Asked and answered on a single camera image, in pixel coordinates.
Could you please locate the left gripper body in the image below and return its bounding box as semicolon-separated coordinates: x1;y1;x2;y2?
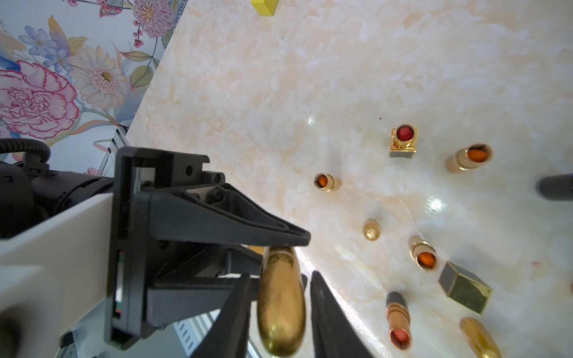
104;147;225;349

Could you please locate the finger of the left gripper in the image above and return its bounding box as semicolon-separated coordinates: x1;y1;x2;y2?
148;184;311;247
145;243;310;330

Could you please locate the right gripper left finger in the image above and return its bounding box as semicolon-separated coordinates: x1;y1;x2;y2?
191;274;252;358

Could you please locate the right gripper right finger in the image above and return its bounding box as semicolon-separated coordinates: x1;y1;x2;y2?
310;271;372;358

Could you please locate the gold bullet lipstick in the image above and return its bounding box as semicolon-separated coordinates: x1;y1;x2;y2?
313;173;341;192
257;247;306;357
445;143;493;174
408;236;440;271

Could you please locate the black lipstick front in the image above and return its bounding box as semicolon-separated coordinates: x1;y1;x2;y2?
386;292;413;351

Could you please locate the gold bullet cap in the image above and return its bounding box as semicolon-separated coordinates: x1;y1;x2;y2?
362;219;381;242
460;318;502;358

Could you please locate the square gold lipstick cap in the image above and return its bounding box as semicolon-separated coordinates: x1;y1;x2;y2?
438;261;493;316

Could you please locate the square gold lipstick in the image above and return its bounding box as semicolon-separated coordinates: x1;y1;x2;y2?
389;124;418;159

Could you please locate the black lipstick tube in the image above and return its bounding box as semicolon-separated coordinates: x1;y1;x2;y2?
536;173;573;201

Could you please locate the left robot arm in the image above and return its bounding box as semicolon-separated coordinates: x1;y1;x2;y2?
1;139;311;349

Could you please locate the yellow cube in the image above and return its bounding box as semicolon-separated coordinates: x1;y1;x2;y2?
251;0;278;16

